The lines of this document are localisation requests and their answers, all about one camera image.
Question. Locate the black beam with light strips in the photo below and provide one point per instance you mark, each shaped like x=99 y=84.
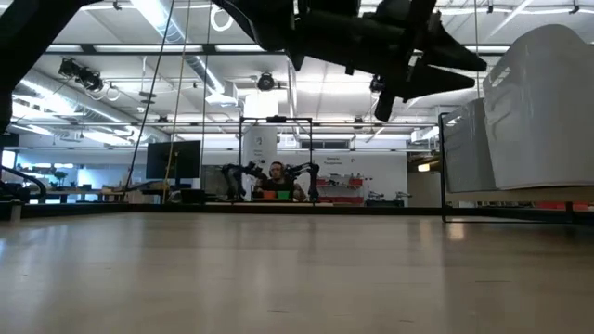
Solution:
x=209 y=48

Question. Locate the green box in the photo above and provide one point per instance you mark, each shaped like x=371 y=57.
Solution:
x=283 y=194

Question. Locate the orange box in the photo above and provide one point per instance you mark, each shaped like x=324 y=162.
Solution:
x=269 y=194

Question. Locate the black table edge frame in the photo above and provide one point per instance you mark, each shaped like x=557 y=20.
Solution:
x=139 y=209

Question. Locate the white column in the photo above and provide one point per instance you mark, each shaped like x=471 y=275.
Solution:
x=259 y=148

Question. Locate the large silver ventilation duct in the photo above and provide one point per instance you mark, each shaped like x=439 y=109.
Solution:
x=46 y=93

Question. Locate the red plastic bin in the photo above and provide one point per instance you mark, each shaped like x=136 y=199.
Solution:
x=341 y=200

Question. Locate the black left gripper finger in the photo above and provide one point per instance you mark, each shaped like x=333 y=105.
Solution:
x=431 y=81
x=445 y=53

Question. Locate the black monitor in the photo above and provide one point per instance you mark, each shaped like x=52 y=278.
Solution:
x=174 y=160

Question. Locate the person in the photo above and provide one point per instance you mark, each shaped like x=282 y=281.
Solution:
x=278 y=181

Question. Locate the black station frame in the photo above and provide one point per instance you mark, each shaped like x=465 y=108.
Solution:
x=276 y=119

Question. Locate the black frame wooden shelf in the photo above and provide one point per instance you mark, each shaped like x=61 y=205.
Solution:
x=533 y=194

